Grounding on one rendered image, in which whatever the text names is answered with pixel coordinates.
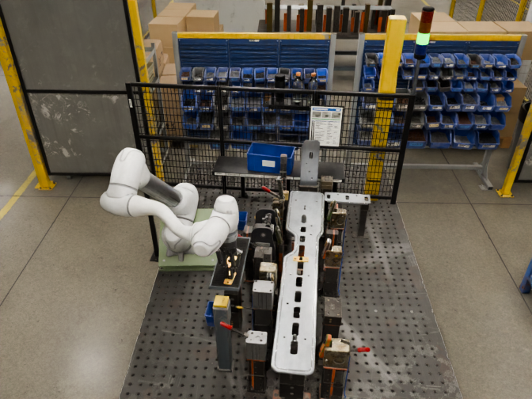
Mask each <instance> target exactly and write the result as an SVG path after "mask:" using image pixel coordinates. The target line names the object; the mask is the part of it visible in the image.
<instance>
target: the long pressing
mask: <svg viewBox="0 0 532 399"><path fill-rule="evenodd" d="M316 201H317V202H316ZM305 205H306V209H305V210H304V206H305ZM324 213H325V195H324V194H323V193H320V192H301V191H291V192H290V196H289V203H288V209H287V221H286V231H287V232H288V233H290V234H291V235H293V236H294V250H293V251H292V252H291V253H288V254H287V255H286V256H285V257H284V258H283V268H282V275H281V282H280V289H279V301H278V308H277V314H276V321H275V333H274V340H273V347H272V359H271V368H272V370H273V371H275V372H276V373H279V374H295V375H303V376H308V375H311V374H312V373H313V372H314V369H315V346H316V322H317V275H318V251H319V238H320V237H321V235H322V234H323V233H324ZM302 215H306V222H305V223H303V222H301V221H302ZM301 227H305V228H306V232H301ZM311 234H312V235H311ZM301 236H304V237H305V242H300V237H301ZM300 245H303V246H305V249H304V257H309V262H303V272H302V275H297V269H298V262H299V261H293V257H298V251H299V246H300ZM290 274H291V275H290ZM298 277H299V278H302V286H301V287H296V279H297V278H298ZM296 291H297V292H301V293H302V294H301V302H295V292H296ZM287 303H289V304H287ZM295 307H299V308H300V317H299V318H294V317H293V316H294V308H295ZM293 324H299V328H298V335H297V340H292V337H293V335H292V325H293ZM284 337H285V338H284ZM305 339H306V340H305ZM291 341H297V342H298V350H297V354H296V355H294V354H291Z"/></svg>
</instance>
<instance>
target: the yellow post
mask: <svg viewBox="0 0 532 399"><path fill-rule="evenodd" d="M406 22H407V19H406V17H405V16H398V15H389V17H388V24H387V30H386V40H385V46H384V52H383V57H382V69H381V74H380V80H379V86H378V93H395V91H396V84H397V71H398V67H399V63H400V59H401V52H402V47H403V42H404V37H405V27H406ZM377 101H378V102H382V106H381V103H378V105H377V103H376V106H377V110H380V107H381V110H384V107H385V110H388V107H389V110H390V111H375V112H376V117H384V118H386V117H387V118H390V117H391V111H392V107H393V104H386V106H385V104H383V103H385V102H386V103H389V102H390V103H393V98H390V99H389V98H388V97H387V98H385V97H383V98H381V97H379V98H377ZM379 112H380V116H379ZM383 112H384V116H383ZM387 112H388V116H387ZM384 118H383V122H382V118H379V122H378V118H375V122H374V124H381V125H390V119H387V121H386V119H384ZM381 125H375V126H374V125H373V129H374V131H377V129H378V131H381V128H382V132H388V131H389V126H381ZM385 128H386V131H385ZM380 133H381V132H378V133H377V132H374V134H373V132H372V135H373V139H372V146H374V145H375V146H378V144H379V146H382V143H383V146H386V142H387V140H384V142H383V137H384V133H381V137H380ZM376 134H377V139H376ZM387 136H388V133H385V137H384V139H387ZM375 139H376V143H375ZM379 139H380V142H379ZM380 153H385V152H380V151H379V153H370V154H369V157H370V158H373V155H374V159H380V158H381V159H384V156H385V154H382V156H381V154H380ZM377 154H378V158H377ZM372 161H373V165H379V163H380V165H383V162H384V160H381V161H380V160H377V163H376V160H373V159H370V161H369V159H368V163H369V167H368V166H367V168H368V172H367V177H369V178H366V180H367V184H365V185H366V189H365V188H364V190H368V189H369V190H375V189H376V191H379V186H380V185H377V187H376V185H373V189H372V184H373V181H374V184H376V183H377V184H380V180H381V179H378V182H377V179H370V178H381V175H382V173H375V174H374V173H369V172H374V170H375V172H378V168H379V172H381V171H382V166H380V167H379V166H376V168H375V166H372V171H371V165H372ZM369 183H370V187H369V185H368V184H369Z"/></svg>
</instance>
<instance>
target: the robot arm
mask: <svg viewBox="0 0 532 399"><path fill-rule="evenodd" d="M145 162H146V159H145V156H144V154H143V153H142V151H140V150H136V149H133V148H125V149H124V150H122V151H121V152H120V153H119V155H118V156H117V158H116V160H115V163H114V166H113V168H112V173H111V176H110V183H109V186H108V190H107V192H104V193H103V195H102V196H101V198H100V205H101V207H102V208H103V209H105V210H106V211H108V212H110V213H112V214H114V215H119V216H124V217H136V216H144V215H154V216H157V217H159V218H160V219H161V220H162V221H163V222H164V224H165V225H164V227H163V229H162V232H161V239H162V241H163V243H164V244H165V246H166V247H167V252H166V256H168V257H171V256H173V255H178V258H179V261H180V262H183V261H184V254H196V255H198V256H200V257H209V256H210V255H212V254H213V253H216V255H217V258H218V264H219V265H220V266H221V265H222V266H223V271H224V272H226V279H227V278H228V275H229V264H228V263H227V255H230V262H231V268H230V279H233V277H234V273H235V272H236V268H238V267H239V264H240V259H241V255H242V252H243V250H239V249H238V247H237V237H238V221H239V212H238V205H237V202H236V200H235V198H234V197H232V196H228V195H224V196H219V197H218V198H217V200H216V201H215V205H214V210H213V211H212V213H211V217H210V218H209V219H208V220H205V221H202V222H195V223H194V224H193V221H194V218H195V216H196V210H197V206H198V200H199V196H198V192H197V189H196V187H195V186H194V185H192V184H189V183H180V184H178V185H177V186H176V187H174V188H173V187H171V186H169V185H168V184H167V183H165V182H164V181H162V180H160V179H159V178H157V177H156V176H155V175H153V174H152V173H150V171H149V169H148V168H147V166H146V163H145ZM138 189H139V190H140V191H142V192H145V193H146V194H147V195H149V196H152V197H154V198H155V199H156V200H159V201H161V202H163V203H159V202H157V201H154V200H152V199H147V198H144V197H141V196H137V191H138ZM220 250H221V251H222V252H223V260H222V255H221V252H220ZM236 252H237V262H236V263H235V258H234V254H235V253H236Z"/></svg>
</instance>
